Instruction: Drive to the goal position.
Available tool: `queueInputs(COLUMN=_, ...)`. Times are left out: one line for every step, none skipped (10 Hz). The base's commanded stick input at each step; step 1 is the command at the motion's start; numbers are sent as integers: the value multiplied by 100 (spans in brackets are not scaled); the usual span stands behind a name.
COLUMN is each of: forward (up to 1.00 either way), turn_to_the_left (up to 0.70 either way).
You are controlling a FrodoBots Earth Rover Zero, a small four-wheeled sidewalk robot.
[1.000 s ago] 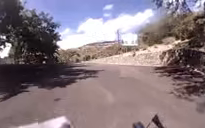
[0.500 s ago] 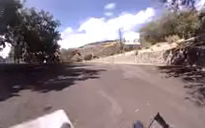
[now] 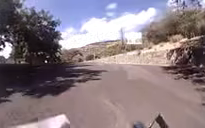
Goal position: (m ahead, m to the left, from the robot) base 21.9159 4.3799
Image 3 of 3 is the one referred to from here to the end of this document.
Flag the dry bushes on slope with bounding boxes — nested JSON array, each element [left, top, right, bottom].
[[142, 0, 205, 46]]

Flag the large dark green tree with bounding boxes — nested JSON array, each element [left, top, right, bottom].
[[0, 0, 64, 66]]

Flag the robot's own part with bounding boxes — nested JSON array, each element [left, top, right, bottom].
[[133, 113, 170, 128], [10, 113, 72, 128]]

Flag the grey asphalt road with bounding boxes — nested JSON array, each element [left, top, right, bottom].
[[0, 61, 205, 128]]

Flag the dry earth embankment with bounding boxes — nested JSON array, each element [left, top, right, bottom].
[[95, 35, 205, 68]]

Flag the tall thin bare tree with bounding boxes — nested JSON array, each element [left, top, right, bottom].
[[119, 27, 127, 48]]

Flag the distant brown hillside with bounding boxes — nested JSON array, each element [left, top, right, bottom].
[[60, 39, 144, 64]]

